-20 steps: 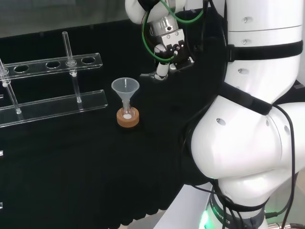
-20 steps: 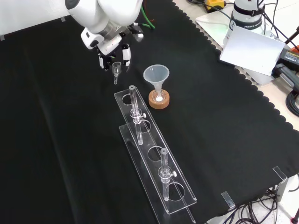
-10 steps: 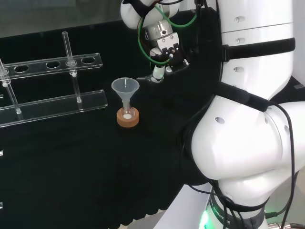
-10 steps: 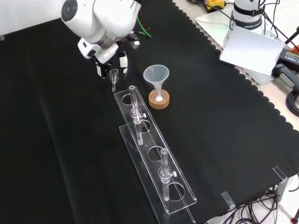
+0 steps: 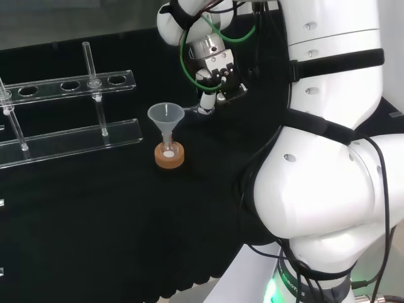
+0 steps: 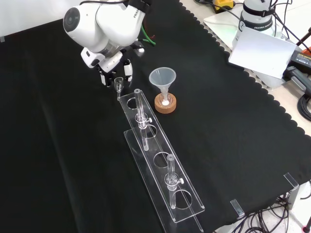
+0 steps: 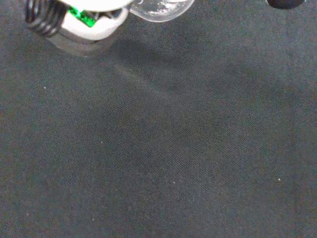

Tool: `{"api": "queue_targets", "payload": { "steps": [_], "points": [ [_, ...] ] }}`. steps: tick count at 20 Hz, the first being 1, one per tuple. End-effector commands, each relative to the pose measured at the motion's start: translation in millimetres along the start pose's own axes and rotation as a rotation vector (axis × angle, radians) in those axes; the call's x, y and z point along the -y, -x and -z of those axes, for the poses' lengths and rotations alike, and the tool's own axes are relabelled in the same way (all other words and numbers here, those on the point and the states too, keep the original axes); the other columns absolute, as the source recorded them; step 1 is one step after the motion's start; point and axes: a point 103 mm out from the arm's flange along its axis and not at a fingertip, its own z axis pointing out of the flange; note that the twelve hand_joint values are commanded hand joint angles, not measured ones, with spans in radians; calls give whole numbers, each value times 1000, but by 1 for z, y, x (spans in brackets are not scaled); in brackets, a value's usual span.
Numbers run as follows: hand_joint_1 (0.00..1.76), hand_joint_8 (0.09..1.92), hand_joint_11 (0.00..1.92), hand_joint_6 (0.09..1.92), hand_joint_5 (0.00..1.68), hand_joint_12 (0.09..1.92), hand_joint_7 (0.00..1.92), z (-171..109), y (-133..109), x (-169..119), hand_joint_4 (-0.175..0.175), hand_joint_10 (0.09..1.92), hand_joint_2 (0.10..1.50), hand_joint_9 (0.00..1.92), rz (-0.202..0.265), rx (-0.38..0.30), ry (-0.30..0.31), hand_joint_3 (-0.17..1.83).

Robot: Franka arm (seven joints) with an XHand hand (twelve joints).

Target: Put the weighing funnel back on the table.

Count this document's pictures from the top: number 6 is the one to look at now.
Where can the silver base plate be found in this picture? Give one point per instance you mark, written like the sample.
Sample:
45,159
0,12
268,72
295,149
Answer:
218,23

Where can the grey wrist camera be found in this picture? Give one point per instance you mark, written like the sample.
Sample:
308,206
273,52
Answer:
140,50

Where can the clear cloth clip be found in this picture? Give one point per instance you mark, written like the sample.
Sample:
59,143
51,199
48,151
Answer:
291,180
237,207

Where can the clear glass weighing funnel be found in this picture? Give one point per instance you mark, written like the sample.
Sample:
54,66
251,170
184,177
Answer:
118,86

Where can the clear acrylic funnel stand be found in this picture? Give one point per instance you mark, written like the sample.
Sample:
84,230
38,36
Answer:
167,170

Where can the translucent plastic funnel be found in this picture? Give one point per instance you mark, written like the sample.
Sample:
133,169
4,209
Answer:
162,78

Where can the pale board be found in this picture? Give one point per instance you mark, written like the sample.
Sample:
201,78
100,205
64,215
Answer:
262,53

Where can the yellow stop button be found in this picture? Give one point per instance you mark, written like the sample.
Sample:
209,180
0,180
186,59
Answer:
224,6

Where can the black orange power adapter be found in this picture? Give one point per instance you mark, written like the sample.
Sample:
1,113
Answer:
301,59

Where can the black cloth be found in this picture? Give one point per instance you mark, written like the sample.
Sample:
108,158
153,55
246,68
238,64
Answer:
73,145

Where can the black tripod leg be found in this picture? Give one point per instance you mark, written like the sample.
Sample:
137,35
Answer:
303,40

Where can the clear round-bottom flask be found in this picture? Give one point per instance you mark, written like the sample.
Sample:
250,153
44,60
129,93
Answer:
165,100

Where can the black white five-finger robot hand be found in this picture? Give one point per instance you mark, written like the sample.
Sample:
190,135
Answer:
109,61

